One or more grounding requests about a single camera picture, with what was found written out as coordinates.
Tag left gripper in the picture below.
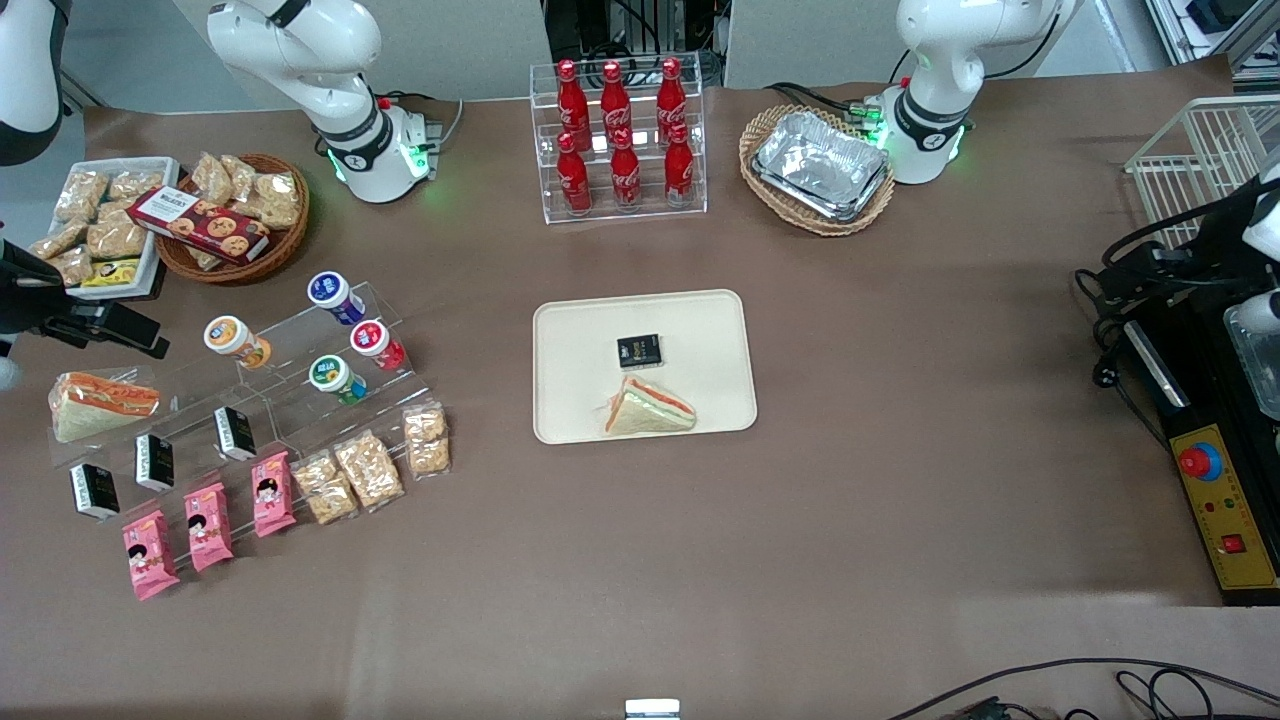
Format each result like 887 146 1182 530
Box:
1160 195 1263 301

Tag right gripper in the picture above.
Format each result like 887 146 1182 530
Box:
0 240 71 339

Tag green gum bottle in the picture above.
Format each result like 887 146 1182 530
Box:
308 355 369 406

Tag white rectangular snack tray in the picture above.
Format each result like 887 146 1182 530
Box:
28 157 181 301

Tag orange gum bottle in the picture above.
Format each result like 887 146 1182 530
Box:
204 316 272 370

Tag blue gum bottle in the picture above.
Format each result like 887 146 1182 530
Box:
307 271 366 326

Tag red gum bottle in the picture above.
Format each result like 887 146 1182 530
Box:
350 320 406 372

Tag aluminium foil tray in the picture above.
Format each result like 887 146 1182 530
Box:
752 110 891 223

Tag beige plastic tray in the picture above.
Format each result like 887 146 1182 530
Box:
533 290 758 444

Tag yellow snack packet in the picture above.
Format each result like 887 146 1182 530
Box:
80 258 141 289

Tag clear plastic container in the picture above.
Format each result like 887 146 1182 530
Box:
1225 290 1280 421

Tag wrapped triangle sandwich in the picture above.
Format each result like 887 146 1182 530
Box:
50 372 161 443
603 376 698 437

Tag black machine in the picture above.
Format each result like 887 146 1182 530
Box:
1120 290 1280 606

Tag red cookie box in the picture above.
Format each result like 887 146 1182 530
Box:
128 186 271 265

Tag brown wicker basket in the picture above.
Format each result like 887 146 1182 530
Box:
155 153 311 286

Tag yellow control panel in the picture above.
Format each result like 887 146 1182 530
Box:
1168 425 1280 593

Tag clear acrylic stepped stand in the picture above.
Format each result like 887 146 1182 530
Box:
55 283 433 576

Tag pink snack packet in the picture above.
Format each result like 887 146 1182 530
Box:
122 510 181 601
252 451 297 538
184 482 234 572

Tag wrapped cereal bar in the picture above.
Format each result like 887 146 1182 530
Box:
292 452 359 526
333 430 406 513
402 401 452 478

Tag light wicker basket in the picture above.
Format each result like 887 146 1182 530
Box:
739 105 896 237

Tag red cola bottle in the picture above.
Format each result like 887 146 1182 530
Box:
664 123 695 208
600 60 633 141
610 130 642 211
656 57 689 141
557 60 591 151
556 132 593 216

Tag clear acrylic bottle rack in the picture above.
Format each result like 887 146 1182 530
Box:
530 52 708 225

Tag white wire basket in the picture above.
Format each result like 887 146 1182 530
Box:
1125 96 1280 251

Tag black cables with plug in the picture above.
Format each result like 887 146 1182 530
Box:
1075 265 1136 389

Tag metal shelf frame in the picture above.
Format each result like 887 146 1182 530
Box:
1145 0 1280 71

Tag black base cables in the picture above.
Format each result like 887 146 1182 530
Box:
765 82 891 126

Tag grey base connector cable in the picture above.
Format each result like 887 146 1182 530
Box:
380 92 466 151

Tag black floor cables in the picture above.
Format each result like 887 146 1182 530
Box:
890 658 1280 720

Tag black equipment with cables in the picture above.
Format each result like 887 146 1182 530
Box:
545 0 726 86

